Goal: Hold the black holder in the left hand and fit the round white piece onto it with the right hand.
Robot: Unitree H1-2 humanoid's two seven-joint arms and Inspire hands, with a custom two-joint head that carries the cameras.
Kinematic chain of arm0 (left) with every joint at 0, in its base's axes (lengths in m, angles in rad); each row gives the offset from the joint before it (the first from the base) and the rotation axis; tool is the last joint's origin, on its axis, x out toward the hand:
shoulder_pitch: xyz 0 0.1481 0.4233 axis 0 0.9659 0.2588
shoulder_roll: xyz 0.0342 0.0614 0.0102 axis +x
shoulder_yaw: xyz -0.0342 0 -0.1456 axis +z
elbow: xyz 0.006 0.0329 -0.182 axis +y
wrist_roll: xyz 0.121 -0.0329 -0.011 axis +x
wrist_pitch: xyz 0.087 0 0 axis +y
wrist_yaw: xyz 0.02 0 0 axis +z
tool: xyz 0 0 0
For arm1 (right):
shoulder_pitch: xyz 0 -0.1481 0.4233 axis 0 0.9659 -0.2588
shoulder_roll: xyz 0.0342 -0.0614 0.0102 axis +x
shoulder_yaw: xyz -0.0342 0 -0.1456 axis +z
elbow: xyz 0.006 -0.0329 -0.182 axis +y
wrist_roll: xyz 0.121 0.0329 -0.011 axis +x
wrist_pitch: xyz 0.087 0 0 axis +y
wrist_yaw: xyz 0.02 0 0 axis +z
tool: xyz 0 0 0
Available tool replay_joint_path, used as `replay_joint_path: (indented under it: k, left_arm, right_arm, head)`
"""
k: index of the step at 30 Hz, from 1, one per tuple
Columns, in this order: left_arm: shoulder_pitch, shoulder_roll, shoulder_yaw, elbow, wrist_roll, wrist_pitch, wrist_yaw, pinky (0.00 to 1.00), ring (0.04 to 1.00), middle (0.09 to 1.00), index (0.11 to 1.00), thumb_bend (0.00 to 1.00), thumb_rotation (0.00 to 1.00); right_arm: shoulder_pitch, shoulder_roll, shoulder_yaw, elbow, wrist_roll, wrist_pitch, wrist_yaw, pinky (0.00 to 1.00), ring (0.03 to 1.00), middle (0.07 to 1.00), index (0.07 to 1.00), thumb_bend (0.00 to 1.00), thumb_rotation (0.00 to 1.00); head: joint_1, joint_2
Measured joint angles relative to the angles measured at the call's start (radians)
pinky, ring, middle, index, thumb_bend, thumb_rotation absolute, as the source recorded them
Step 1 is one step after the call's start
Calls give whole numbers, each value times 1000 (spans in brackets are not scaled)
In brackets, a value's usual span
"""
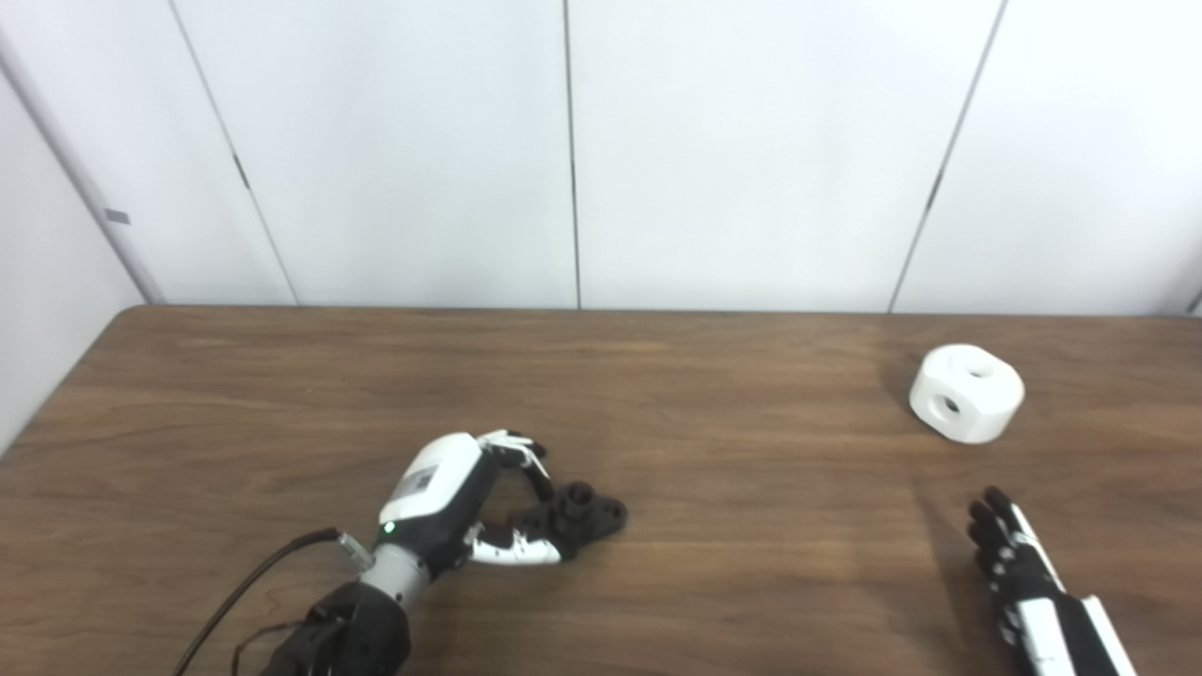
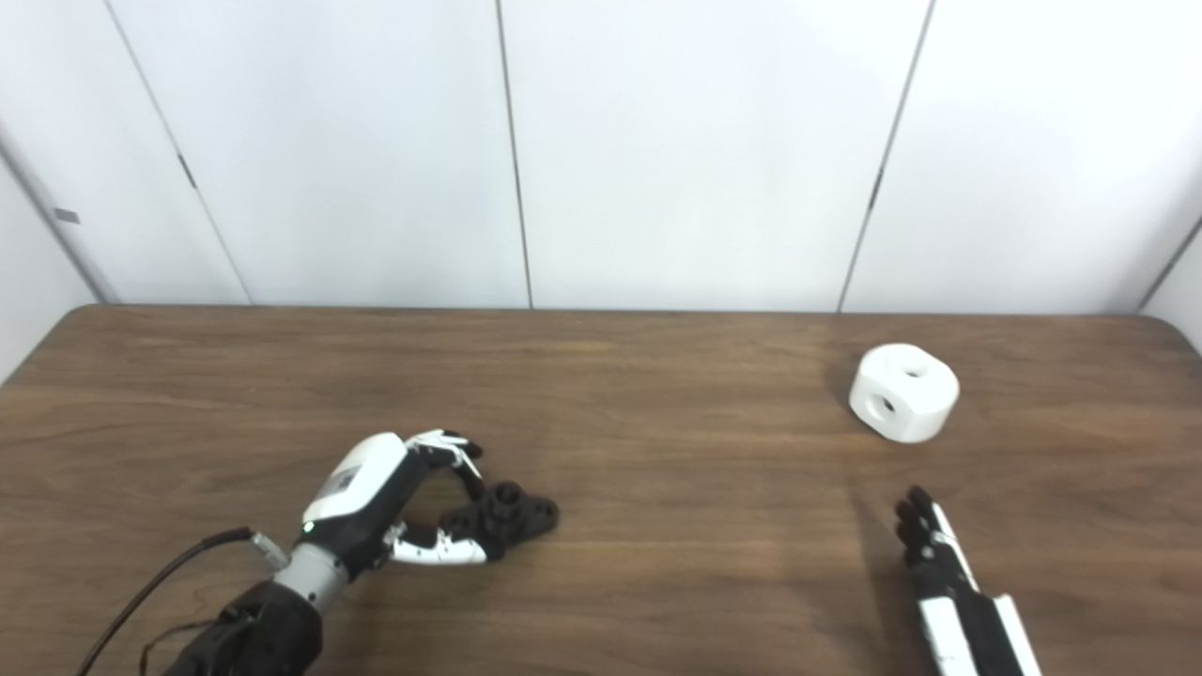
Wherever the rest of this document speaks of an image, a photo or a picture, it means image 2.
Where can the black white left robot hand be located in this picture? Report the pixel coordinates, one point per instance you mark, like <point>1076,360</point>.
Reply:
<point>362,479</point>

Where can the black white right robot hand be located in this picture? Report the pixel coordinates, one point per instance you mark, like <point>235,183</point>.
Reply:
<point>948,620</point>

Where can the black flanged holder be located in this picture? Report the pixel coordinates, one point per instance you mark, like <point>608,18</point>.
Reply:
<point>512,516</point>

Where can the round white piece with holes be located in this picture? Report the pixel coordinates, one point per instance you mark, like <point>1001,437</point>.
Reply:
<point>925,404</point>

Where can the small gray wall label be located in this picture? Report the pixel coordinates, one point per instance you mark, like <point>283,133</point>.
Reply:
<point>67,216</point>

